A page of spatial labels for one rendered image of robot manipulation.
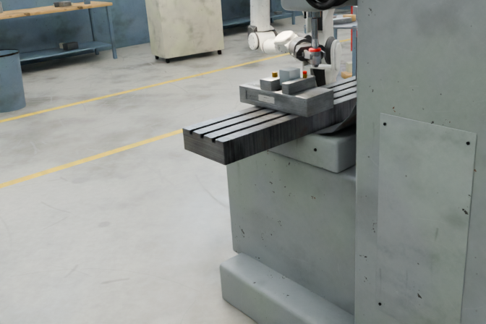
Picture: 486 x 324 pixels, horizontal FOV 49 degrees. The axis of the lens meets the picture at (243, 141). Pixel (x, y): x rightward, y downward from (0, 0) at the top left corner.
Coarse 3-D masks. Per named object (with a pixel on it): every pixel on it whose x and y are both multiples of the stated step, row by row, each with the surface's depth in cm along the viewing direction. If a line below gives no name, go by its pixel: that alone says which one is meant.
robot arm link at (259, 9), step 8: (256, 0) 242; (264, 0) 242; (256, 8) 243; (264, 8) 243; (256, 16) 244; (264, 16) 245; (256, 24) 246; (264, 24) 246; (248, 32) 250; (256, 32) 249; (248, 40) 249; (256, 40) 244; (256, 48) 246
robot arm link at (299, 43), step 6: (294, 42) 217; (300, 42) 215; (306, 42) 214; (294, 48) 215; (300, 48) 208; (306, 48) 208; (324, 48) 210; (294, 54) 216; (300, 54) 209; (300, 60) 209; (306, 60) 210
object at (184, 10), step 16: (160, 0) 768; (176, 0) 780; (192, 0) 793; (208, 0) 806; (160, 16) 775; (176, 16) 787; (192, 16) 799; (208, 16) 813; (160, 32) 789; (176, 32) 793; (192, 32) 806; (208, 32) 819; (160, 48) 803; (176, 48) 800; (192, 48) 813; (208, 48) 827
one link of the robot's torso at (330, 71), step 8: (336, 40) 274; (336, 48) 273; (336, 56) 274; (304, 64) 286; (320, 64) 287; (336, 64) 276; (312, 72) 286; (320, 72) 284; (328, 72) 278; (336, 72) 281; (320, 80) 289; (328, 80) 280
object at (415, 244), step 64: (384, 0) 150; (448, 0) 135; (384, 64) 155; (448, 64) 140; (384, 128) 161; (448, 128) 145; (384, 192) 168; (448, 192) 150; (384, 256) 175; (448, 256) 155; (384, 320) 183; (448, 320) 162
